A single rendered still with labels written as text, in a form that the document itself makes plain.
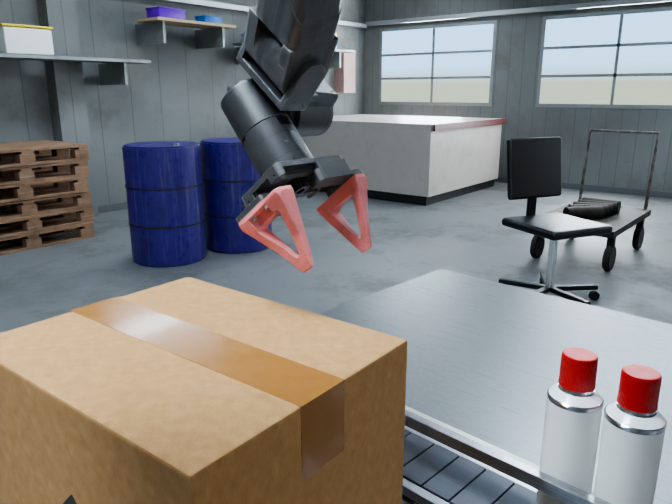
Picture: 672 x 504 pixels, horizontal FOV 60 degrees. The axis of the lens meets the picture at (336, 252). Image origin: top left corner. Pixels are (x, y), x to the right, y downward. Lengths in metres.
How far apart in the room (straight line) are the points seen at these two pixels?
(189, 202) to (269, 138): 4.13
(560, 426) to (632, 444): 0.06
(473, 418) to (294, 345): 0.53
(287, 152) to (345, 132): 7.13
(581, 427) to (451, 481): 0.20
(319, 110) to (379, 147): 6.75
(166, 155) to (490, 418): 3.88
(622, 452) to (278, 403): 0.33
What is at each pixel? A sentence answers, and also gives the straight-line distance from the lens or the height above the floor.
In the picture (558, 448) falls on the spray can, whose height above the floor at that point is 0.99.
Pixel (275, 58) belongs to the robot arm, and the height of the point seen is 1.36.
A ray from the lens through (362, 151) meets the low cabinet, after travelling 7.57.
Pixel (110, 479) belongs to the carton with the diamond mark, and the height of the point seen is 1.08.
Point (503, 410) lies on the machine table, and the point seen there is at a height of 0.83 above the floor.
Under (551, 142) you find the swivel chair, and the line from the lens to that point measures 4.14.
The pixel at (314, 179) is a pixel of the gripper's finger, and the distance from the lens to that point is 0.59.
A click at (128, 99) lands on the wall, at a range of 7.31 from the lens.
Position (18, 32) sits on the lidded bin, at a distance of 6.18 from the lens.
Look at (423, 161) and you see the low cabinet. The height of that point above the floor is 0.53.
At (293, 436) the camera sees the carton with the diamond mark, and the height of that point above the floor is 1.10.
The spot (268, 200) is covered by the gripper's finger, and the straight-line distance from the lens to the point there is 0.54.
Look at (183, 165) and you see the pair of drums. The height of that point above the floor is 0.78.
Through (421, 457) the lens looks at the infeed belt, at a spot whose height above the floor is 0.88.
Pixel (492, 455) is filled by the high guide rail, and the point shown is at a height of 0.96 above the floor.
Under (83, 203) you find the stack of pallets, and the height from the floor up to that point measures 0.33.
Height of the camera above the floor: 1.33
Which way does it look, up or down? 15 degrees down
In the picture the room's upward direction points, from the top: straight up
